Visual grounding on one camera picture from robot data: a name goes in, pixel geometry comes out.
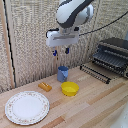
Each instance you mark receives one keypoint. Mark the yellow plastic bowl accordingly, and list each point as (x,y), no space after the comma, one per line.
(70,88)

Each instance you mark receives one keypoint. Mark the black toaster oven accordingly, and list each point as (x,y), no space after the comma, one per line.
(112,55)

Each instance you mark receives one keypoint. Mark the orange sponge block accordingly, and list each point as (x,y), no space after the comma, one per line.
(45,87)

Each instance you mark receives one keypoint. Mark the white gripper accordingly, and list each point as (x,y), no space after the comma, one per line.
(62,38)

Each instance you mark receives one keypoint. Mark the blue plastic cup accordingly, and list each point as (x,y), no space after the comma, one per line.
(62,73)

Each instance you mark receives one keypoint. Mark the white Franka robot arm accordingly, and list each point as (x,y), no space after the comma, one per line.
(71,13)

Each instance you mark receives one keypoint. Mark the white floral rim plate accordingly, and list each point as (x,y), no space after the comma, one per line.
(27,107)

